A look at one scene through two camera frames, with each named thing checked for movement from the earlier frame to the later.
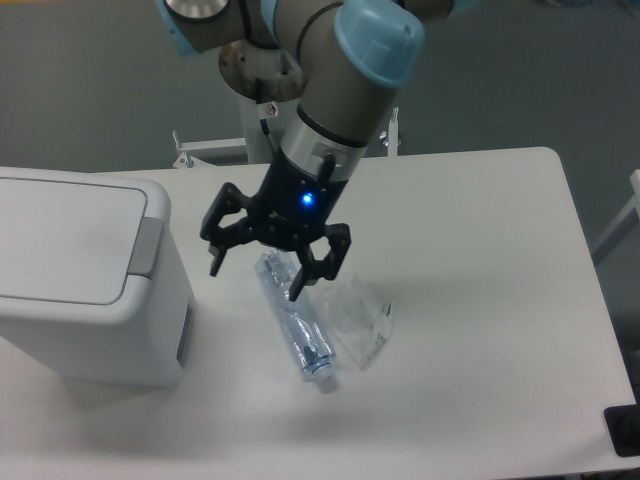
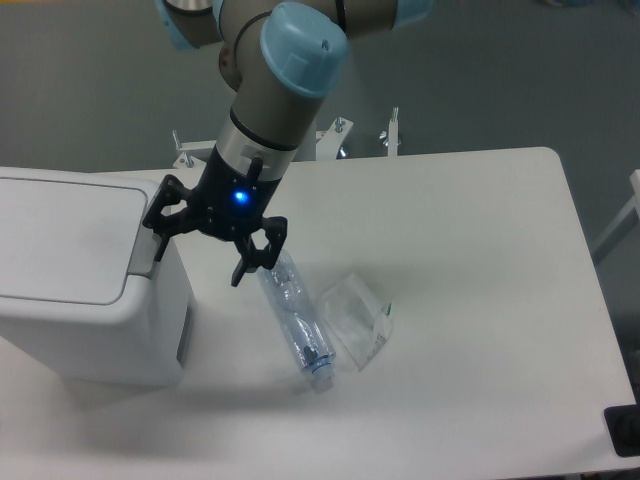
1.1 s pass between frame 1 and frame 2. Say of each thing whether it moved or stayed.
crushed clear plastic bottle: stayed
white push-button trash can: stayed
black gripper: moved
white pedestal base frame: stayed
